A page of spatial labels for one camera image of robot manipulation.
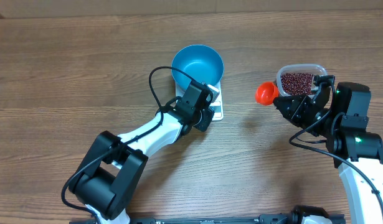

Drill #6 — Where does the red plastic scoop blue handle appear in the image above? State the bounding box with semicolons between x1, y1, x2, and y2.
255;82;279;106

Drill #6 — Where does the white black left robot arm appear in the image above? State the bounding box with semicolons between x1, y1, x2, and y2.
61;81;220;223

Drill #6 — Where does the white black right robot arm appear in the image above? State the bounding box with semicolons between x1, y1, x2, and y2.
273;75;383;223

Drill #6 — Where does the white digital kitchen scale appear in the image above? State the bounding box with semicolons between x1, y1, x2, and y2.
175;82;224;121

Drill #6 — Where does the teal plastic bowl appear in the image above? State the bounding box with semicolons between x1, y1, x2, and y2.
171;45;224;88

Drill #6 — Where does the red beans pile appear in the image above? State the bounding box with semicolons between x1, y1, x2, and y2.
280;73;314;95

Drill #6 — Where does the clear plastic bean container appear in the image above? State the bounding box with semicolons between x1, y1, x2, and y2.
276;64;328;98

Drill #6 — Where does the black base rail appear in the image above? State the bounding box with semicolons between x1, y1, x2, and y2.
69;205;347;224

